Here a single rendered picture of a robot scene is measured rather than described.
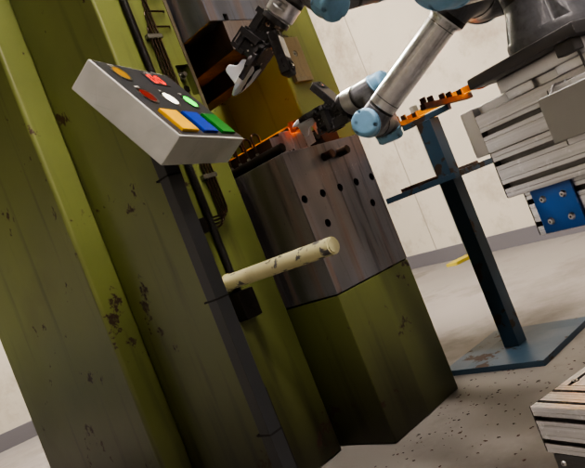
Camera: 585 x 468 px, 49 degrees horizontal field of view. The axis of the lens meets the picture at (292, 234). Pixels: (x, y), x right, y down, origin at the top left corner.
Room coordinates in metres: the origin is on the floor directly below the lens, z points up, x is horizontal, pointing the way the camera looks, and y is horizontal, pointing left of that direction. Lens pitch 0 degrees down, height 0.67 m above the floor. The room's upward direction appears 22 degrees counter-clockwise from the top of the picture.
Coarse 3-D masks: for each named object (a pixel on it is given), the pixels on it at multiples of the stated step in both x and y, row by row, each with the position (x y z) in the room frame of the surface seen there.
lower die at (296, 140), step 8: (288, 128) 2.00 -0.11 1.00; (272, 136) 1.99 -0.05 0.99; (280, 136) 1.97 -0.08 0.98; (288, 136) 1.99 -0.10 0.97; (296, 136) 2.02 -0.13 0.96; (304, 136) 2.04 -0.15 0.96; (312, 136) 2.07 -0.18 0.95; (264, 144) 1.96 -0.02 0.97; (272, 144) 1.94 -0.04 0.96; (288, 144) 1.98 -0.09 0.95; (296, 144) 2.01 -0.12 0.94; (304, 144) 2.03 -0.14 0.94; (248, 152) 2.01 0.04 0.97; (232, 160) 2.07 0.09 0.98; (240, 160) 2.04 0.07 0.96
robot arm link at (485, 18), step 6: (498, 0) 1.57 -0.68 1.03; (492, 6) 1.58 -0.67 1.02; (498, 6) 1.58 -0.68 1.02; (486, 12) 1.58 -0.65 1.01; (492, 12) 1.60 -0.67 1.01; (498, 12) 1.60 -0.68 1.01; (474, 18) 1.59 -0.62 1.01; (480, 18) 1.60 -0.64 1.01; (486, 18) 1.62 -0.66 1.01; (492, 18) 1.63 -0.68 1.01
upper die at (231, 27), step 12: (228, 24) 1.95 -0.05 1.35; (240, 24) 1.98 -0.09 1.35; (204, 36) 2.00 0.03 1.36; (216, 36) 1.97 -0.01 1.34; (228, 36) 1.94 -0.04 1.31; (192, 48) 2.06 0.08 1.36; (204, 48) 2.02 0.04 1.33; (216, 48) 1.98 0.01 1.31; (228, 48) 1.95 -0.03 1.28; (192, 60) 2.07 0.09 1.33; (204, 60) 2.03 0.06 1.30; (216, 60) 2.00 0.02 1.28; (228, 60) 2.02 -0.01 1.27; (204, 72) 2.05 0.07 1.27; (216, 72) 2.10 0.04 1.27; (204, 84) 2.18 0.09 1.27
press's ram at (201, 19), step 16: (176, 0) 1.97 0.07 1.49; (192, 0) 1.93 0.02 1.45; (208, 0) 1.92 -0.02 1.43; (224, 0) 1.96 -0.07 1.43; (240, 0) 2.01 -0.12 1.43; (256, 0) 2.06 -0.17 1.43; (176, 16) 1.99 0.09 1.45; (192, 16) 1.94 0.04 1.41; (208, 16) 1.90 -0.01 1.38; (224, 16) 1.97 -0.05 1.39; (240, 16) 1.99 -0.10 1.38; (192, 32) 1.96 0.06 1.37; (208, 32) 1.99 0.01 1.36
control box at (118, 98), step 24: (96, 72) 1.39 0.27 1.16; (144, 72) 1.58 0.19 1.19; (96, 96) 1.39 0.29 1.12; (120, 96) 1.37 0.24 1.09; (144, 96) 1.40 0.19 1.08; (120, 120) 1.38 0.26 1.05; (144, 120) 1.36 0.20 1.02; (168, 120) 1.38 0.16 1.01; (144, 144) 1.37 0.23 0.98; (168, 144) 1.35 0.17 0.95; (192, 144) 1.42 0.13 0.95; (216, 144) 1.53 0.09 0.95
